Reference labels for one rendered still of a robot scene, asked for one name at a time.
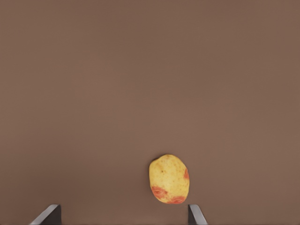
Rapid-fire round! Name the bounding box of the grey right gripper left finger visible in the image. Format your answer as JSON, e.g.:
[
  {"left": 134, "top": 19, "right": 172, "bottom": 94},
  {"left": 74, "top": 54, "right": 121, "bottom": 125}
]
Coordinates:
[{"left": 30, "top": 204, "right": 62, "bottom": 225}]

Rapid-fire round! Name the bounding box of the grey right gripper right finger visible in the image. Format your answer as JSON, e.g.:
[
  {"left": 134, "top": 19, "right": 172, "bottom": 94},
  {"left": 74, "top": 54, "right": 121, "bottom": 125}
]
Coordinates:
[{"left": 188, "top": 204, "right": 208, "bottom": 225}]

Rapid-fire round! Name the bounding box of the yellow potato with red patches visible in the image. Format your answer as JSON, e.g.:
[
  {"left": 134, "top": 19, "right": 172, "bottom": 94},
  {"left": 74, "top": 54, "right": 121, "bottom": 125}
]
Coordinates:
[{"left": 149, "top": 154, "right": 190, "bottom": 205}]

